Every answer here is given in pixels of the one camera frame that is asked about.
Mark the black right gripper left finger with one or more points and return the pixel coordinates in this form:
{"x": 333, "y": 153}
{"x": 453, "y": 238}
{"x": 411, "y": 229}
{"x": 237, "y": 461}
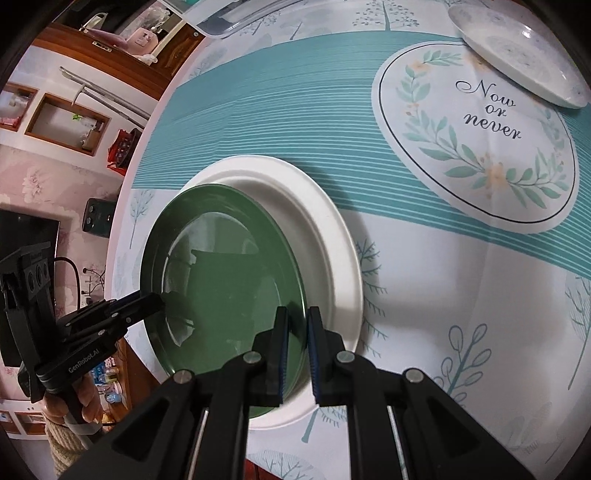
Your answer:
{"x": 194, "y": 426}

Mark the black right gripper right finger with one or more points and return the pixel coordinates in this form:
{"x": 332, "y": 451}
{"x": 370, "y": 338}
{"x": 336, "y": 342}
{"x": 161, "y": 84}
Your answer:
{"x": 401, "y": 425}

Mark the dark green plate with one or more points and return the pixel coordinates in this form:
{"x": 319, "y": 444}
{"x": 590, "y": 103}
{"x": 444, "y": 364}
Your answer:
{"x": 222, "y": 267}

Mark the white floral porcelain plate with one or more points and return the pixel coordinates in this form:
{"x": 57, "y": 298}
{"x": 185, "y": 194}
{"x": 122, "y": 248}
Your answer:
{"x": 523, "y": 54}

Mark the left hand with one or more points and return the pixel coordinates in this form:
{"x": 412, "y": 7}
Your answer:
{"x": 75, "y": 410}

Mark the teal white printed tablecloth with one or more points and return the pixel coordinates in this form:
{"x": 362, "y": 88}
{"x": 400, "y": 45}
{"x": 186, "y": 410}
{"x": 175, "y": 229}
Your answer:
{"x": 467, "y": 198}

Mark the clear plastic storage box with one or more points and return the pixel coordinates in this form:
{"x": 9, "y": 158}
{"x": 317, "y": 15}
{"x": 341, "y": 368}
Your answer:
{"x": 219, "y": 19}

